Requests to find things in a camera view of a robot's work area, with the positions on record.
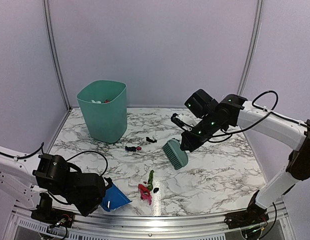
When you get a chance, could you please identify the blue plastic dustpan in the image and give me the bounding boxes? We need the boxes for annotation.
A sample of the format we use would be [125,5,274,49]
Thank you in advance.
[100,183,132,212]

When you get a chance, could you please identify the aluminium front frame rail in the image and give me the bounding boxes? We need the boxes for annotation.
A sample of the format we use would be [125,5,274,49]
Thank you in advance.
[3,206,294,240]

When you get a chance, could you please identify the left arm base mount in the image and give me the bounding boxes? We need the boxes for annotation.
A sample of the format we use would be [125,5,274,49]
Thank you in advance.
[31,192,74,228]

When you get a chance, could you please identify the green paper scrap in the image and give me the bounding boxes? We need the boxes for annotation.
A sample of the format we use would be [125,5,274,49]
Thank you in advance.
[144,170,154,191]

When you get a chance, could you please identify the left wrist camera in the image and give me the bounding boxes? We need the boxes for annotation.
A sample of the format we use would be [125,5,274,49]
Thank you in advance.
[104,177,113,190]

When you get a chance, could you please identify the black and pink paper scrap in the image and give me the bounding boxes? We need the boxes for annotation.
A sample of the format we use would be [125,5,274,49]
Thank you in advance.
[125,146,142,152]

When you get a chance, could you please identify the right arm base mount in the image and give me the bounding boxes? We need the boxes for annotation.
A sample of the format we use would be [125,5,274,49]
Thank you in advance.
[224,190,269,229]

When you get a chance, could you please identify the paper scraps inside bin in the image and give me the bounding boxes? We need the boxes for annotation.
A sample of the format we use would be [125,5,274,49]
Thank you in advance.
[91,99,110,104]

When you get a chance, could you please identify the black and white paper scrap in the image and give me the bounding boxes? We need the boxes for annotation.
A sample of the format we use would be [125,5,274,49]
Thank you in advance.
[146,134,158,143]

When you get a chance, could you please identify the left aluminium corner post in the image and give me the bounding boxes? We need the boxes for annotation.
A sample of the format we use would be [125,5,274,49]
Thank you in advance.
[42,0,72,112]

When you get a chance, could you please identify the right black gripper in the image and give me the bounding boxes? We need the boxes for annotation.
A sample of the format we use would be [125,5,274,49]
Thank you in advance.
[180,113,221,153]

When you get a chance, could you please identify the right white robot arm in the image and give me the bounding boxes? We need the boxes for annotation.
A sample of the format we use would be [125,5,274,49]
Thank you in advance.
[180,89,310,224]

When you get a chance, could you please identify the teal plastic waste bin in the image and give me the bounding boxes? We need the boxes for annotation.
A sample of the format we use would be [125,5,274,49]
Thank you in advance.
[77,80,127,144]

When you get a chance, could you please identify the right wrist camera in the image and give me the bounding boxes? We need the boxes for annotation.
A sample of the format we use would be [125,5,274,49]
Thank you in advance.
[171,113,197,132]

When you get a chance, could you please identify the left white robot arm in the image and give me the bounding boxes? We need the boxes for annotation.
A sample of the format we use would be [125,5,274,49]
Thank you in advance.
[0,146,112,217]

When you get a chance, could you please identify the teal hand brush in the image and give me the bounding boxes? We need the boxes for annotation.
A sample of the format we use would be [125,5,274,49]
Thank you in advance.
[162,138,188,170]

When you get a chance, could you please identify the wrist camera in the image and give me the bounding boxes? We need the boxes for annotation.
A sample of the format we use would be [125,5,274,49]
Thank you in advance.
[171,113,197,132]
[104,177,113,190]

